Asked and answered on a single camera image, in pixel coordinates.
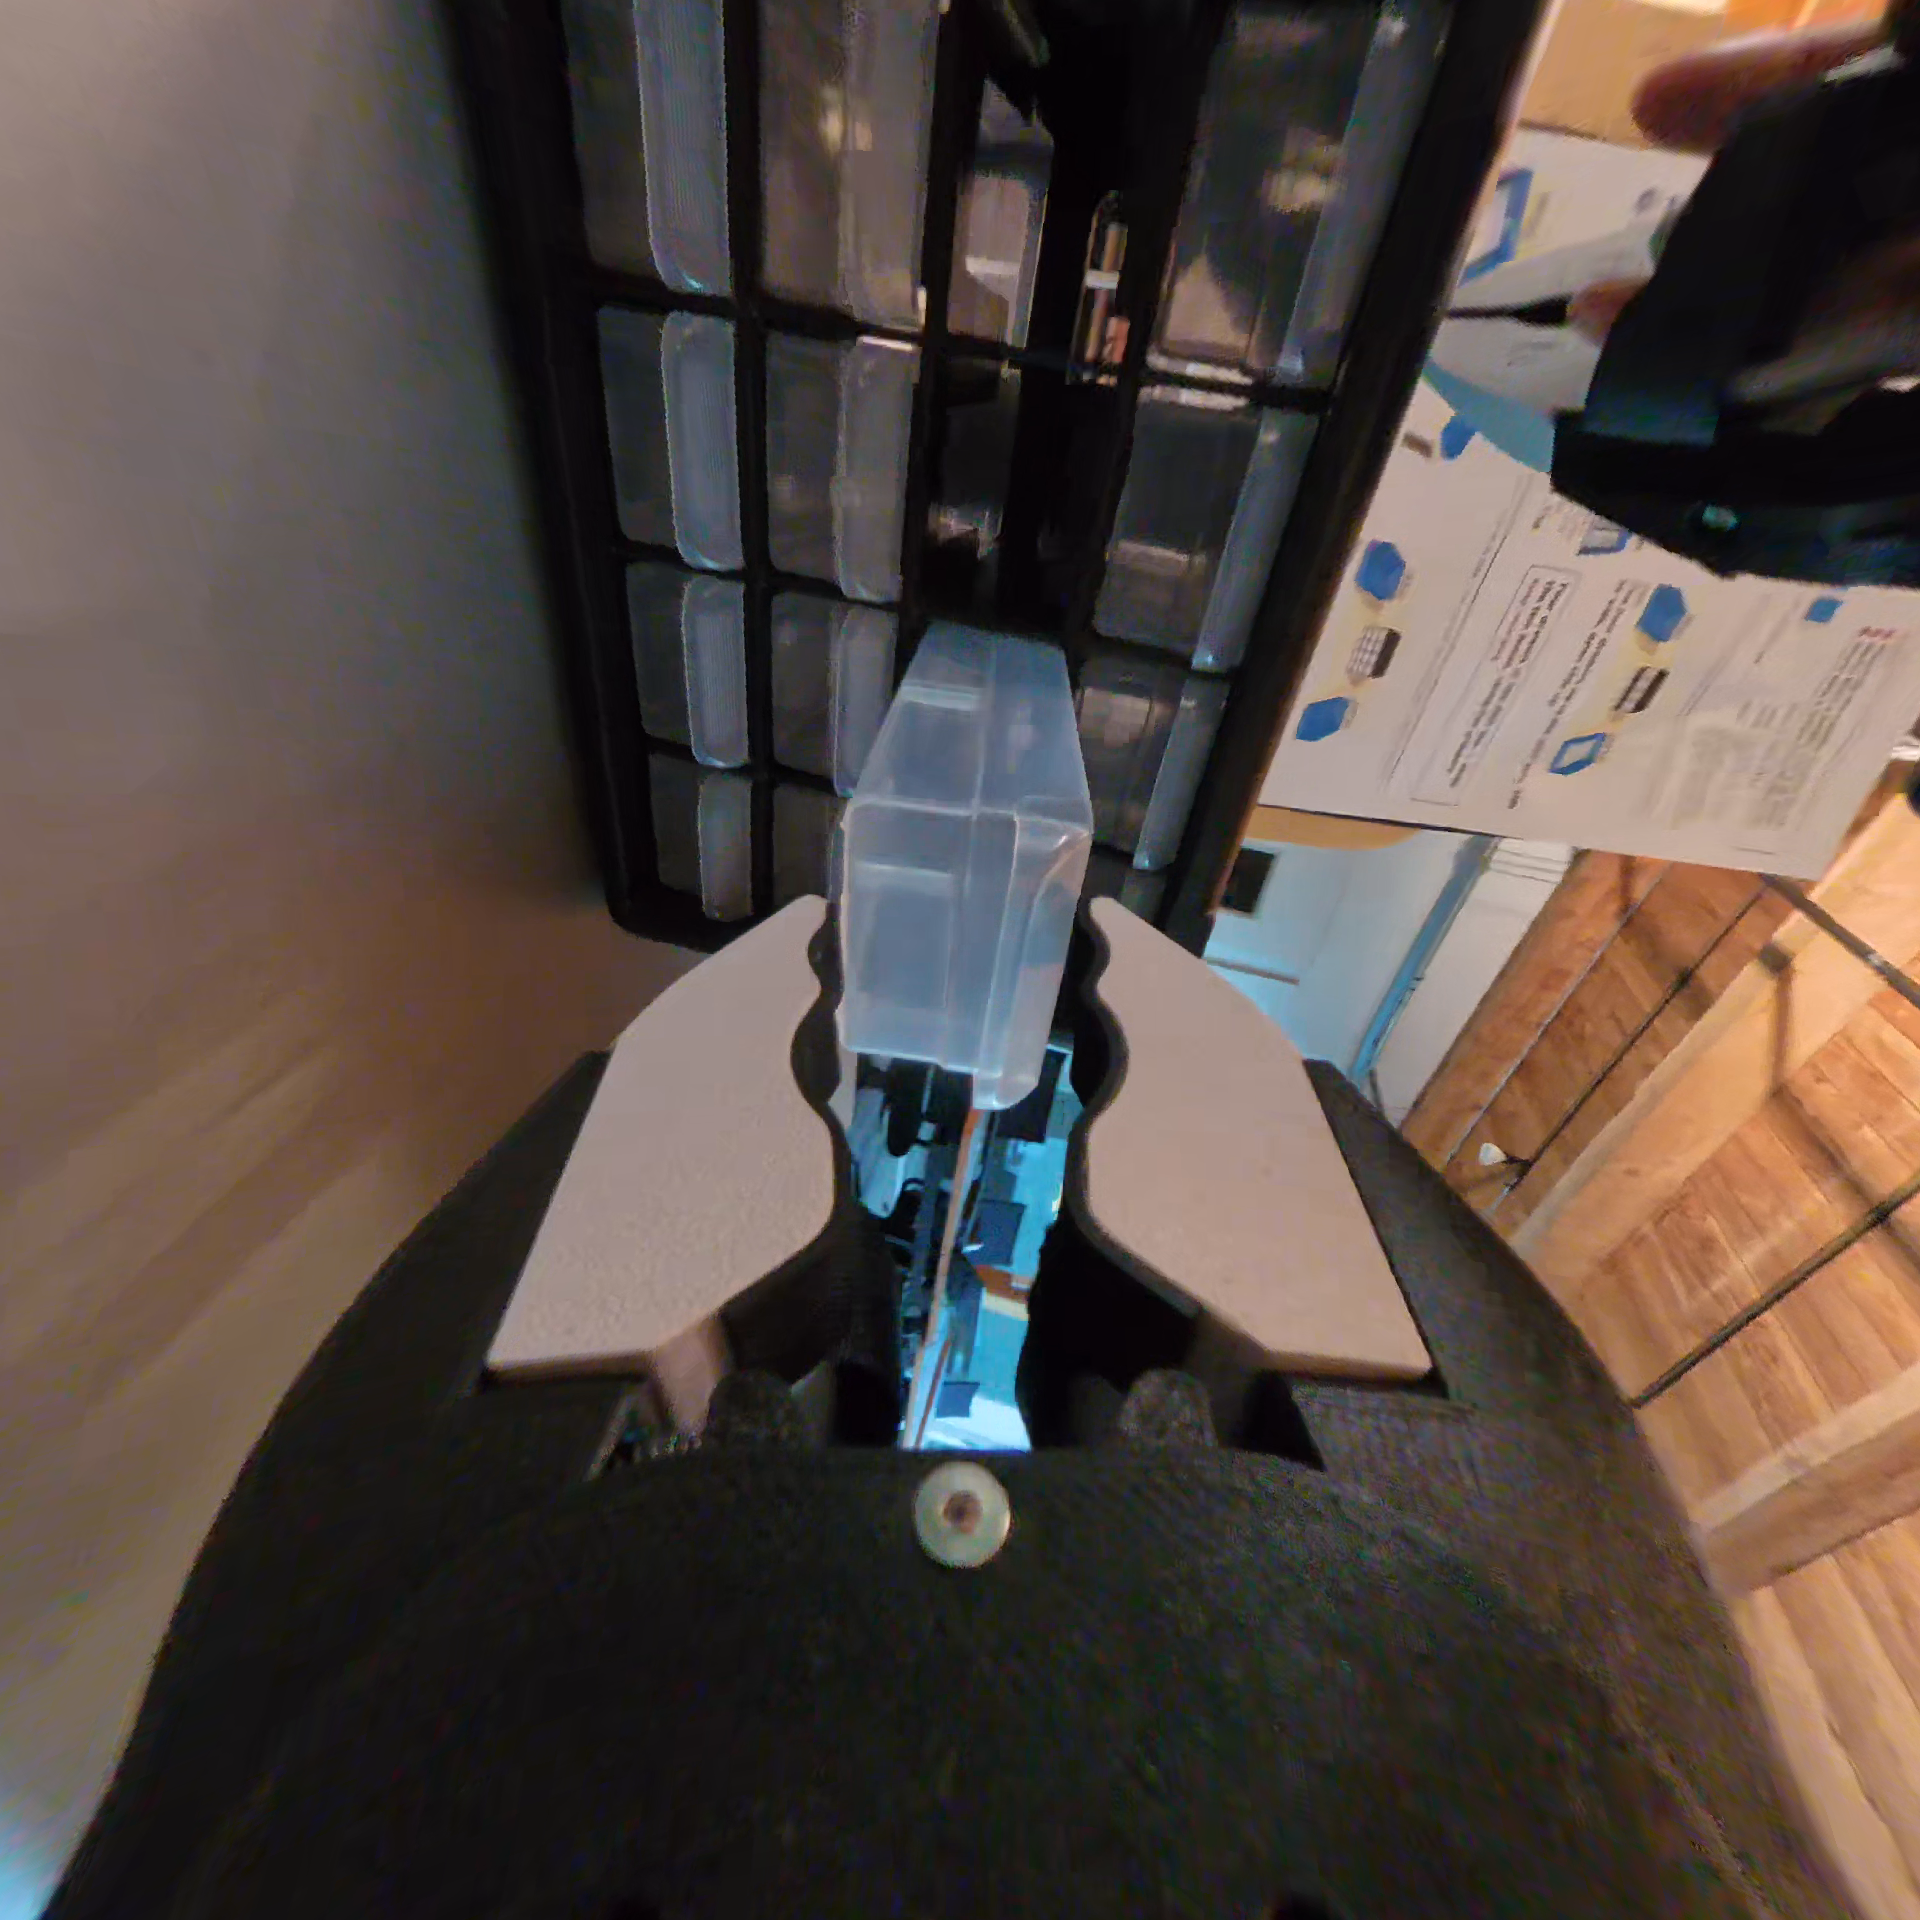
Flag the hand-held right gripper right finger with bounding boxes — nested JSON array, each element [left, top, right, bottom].
[[1064, 894, 1435, 1381]]

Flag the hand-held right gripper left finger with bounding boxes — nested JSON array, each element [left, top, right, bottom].
[[483, 894, 842, 1423]]

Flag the clear plastic drawer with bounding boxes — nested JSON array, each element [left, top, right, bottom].
[[838, 620, 1094, 1113]]

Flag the black drawer cabinet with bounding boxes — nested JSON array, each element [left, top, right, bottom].
[[443, 0, 1551, 953]]

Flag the person's left hand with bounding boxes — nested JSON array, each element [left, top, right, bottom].
[[1631, 15, 1896, 152]]

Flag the illustrated instruction poster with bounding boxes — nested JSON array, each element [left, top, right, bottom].
[[1260, 126, 1920, 881]]

